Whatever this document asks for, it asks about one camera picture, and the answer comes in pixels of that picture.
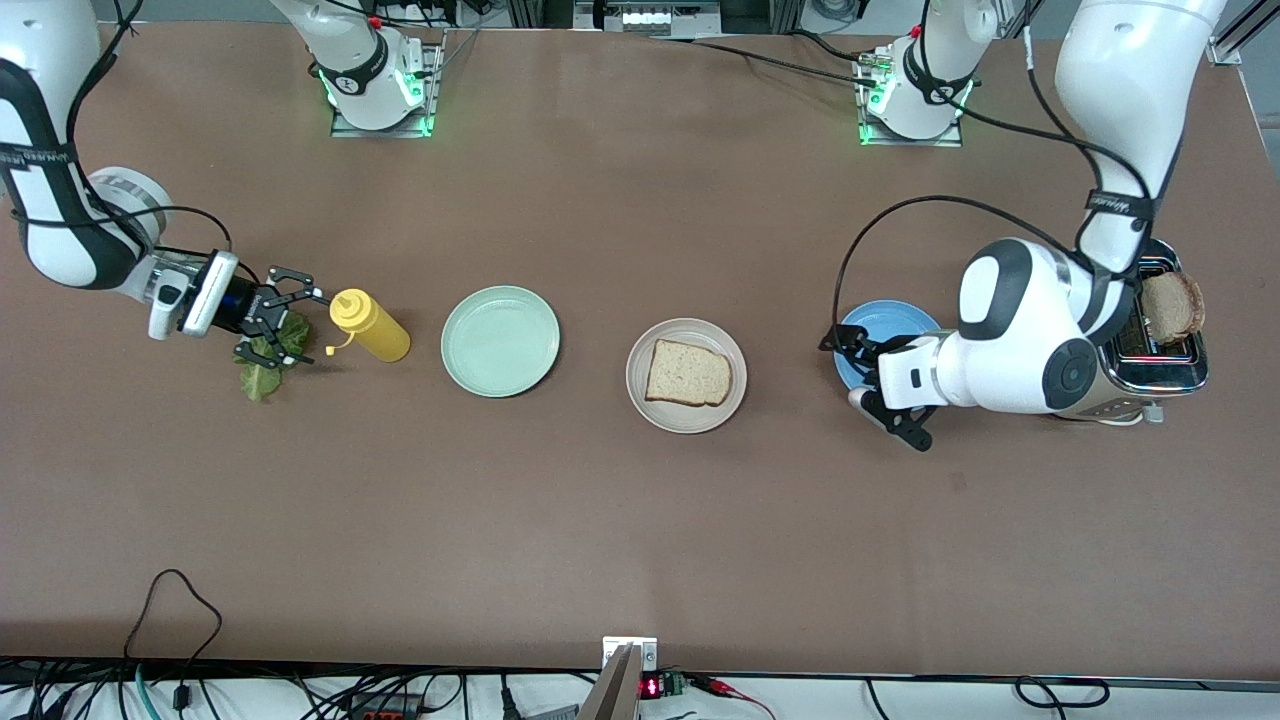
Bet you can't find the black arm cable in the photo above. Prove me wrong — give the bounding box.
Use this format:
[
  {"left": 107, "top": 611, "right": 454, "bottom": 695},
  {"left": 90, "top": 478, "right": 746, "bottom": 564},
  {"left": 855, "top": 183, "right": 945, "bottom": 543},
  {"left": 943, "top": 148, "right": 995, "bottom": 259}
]
[
  {"left": 830, "top": 0, "right": 1166, "bottom": 351},
  {"left": 60, "top": 0, "right": 263, "bottom": 286}
]

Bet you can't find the yellow squeeze bottle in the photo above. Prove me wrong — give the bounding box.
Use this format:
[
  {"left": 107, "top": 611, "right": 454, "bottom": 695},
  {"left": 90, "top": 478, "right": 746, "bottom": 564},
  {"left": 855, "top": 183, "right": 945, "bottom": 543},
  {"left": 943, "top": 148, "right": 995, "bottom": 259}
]
[{"left": 327, "top": 288, "right": 412, "bottom": 364}]

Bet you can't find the beige plate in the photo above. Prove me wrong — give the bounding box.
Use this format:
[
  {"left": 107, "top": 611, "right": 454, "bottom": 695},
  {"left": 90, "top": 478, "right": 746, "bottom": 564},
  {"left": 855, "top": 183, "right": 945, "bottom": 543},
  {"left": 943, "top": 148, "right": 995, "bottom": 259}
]
[{"left": 626, "top": 318, "right": 748, "bottom": 435}]

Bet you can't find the coiled black cable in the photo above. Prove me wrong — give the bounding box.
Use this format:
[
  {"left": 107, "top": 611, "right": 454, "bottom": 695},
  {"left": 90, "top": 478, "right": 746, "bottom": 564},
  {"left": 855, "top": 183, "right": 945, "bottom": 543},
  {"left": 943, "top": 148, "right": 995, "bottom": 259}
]
[{"left": 1015, "top": 677, "right": 1111, "bottom": 709}]

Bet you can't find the black device with lights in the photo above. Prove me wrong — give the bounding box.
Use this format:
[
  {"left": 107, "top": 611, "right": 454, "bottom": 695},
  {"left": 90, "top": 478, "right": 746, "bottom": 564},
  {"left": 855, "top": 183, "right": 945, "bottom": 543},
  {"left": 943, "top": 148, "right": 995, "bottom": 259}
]
[{"left": 575, "top": 0, "right": 721, "bottom": 36}]

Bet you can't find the red clip lead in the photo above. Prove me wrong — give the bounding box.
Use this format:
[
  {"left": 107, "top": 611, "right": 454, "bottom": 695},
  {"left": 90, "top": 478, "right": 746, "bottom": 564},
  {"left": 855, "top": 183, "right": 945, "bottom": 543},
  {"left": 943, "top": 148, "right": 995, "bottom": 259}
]
[{"left": 690, "top": 675, "right": 776, "bottom": 720}]

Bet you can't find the thin black looped cable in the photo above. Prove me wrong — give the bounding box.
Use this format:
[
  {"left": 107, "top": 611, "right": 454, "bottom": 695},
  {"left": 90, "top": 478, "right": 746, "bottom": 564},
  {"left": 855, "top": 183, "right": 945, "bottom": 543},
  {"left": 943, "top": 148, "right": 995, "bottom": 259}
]
[{"left": 123, "top": 568, "right": 223, "bottom": 713}]

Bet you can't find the green lettuce leaf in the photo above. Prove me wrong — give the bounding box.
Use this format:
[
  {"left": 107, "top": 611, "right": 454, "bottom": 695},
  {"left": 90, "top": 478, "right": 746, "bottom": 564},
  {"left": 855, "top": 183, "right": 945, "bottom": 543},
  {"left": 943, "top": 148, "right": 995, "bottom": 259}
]
[{"left": 235, "top": 310, "right": 313, "bottom": 404}]

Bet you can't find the black base power cable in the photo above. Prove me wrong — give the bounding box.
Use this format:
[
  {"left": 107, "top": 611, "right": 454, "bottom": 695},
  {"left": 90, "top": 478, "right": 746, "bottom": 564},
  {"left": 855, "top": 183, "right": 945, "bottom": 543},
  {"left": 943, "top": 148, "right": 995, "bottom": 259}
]
[{"left": 648, "top": 33, "right": 881, "bottom": 89}]

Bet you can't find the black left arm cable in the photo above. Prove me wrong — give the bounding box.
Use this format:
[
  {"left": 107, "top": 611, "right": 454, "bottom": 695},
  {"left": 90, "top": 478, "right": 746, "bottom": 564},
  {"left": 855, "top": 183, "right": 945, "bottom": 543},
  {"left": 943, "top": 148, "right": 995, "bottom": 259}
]
[{"left": 830, "top": 0, "right": 1166, "bottom": 351}]

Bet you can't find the aluminium frame profile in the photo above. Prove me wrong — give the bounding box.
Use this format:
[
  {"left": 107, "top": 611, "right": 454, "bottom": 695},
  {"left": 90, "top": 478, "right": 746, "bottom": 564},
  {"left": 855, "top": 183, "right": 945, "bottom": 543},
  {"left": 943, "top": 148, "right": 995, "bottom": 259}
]
[{"left": 1210, "top": 0, "right": 1280, "bottom": 66}]

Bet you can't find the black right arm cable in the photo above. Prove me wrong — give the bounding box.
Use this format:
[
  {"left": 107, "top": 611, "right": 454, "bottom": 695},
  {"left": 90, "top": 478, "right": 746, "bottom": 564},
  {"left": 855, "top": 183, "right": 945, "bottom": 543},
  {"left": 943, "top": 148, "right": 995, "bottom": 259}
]
[{"left": 60, "top": 0, "right": 263, "bottom": 286}]

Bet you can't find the light green plate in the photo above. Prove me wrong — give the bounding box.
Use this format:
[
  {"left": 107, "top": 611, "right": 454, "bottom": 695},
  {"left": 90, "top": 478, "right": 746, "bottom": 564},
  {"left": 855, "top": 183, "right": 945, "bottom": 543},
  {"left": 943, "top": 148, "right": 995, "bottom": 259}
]
[{"left": 441, "top": 286, "right": 561, "bottom": 399}]

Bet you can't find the brown bread slice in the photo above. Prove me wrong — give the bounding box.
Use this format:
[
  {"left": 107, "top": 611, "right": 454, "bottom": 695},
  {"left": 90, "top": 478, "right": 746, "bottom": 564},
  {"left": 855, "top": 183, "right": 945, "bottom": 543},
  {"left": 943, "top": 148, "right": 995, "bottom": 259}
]
[
  {"left": 645, "top": 339, "right": 734, "bottom": 408},
  {"left": 1143, "top": 270, "right": 1206, "bottom": 348}
]

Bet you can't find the beige chrome toaster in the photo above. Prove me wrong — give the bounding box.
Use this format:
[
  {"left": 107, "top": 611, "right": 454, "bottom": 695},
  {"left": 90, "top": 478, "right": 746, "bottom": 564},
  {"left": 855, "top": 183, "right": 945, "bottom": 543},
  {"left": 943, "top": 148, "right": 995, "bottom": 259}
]
[{"left": 1045, "top": 238, "right": 1210, "bottom": 428}]

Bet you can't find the blue plate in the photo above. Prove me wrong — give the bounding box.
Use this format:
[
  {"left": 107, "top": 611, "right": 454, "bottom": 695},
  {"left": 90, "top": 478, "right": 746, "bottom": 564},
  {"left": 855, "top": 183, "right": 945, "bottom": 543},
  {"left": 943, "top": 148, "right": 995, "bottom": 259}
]
[{"left": 835, "top": 300, "right": 946, "bottom": 393}]

